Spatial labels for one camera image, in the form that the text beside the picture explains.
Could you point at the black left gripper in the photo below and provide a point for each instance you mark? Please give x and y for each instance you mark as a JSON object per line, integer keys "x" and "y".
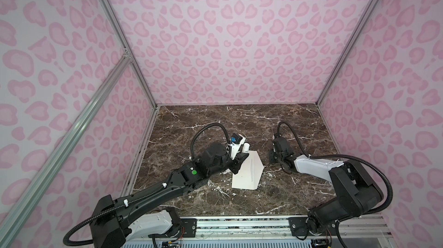
{"x": 238, "y": 161}

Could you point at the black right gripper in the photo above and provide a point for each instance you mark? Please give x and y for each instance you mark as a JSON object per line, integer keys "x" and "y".
{"x": 270, "y": 156}

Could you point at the white glue stick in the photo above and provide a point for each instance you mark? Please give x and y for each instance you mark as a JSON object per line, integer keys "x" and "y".
{"x": 245, "y": 148}

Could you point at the cream white envelope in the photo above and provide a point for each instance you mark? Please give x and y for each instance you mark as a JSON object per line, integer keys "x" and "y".
{"x": 249, "y": 175}

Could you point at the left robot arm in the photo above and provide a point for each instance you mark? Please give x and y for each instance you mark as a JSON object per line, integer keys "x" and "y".
{"x": 112, "y": 227}

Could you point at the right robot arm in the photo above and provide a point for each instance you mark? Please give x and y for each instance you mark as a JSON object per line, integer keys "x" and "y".
{"x": 360, "y": 187}

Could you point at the metal base rail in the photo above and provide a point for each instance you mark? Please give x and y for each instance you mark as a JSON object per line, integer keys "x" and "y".
{"x": 265, "y": 231}

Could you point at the aluminium corner frame post right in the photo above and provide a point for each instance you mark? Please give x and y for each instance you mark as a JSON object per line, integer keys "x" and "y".
{"x": 352, "y": 41}

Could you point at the aluminium corner frame post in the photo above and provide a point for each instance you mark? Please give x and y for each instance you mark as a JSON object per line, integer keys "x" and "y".
{"x": 352, "y": 41}
{"x": 121, "y": 37}

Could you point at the aluminium corner frame post left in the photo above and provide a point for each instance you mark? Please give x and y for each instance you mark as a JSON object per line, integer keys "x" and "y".
{"x": 121, "y": 37}

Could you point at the aluminium diagonal frame bar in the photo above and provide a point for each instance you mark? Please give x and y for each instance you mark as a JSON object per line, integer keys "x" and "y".
{"x": 19, "y": 214}

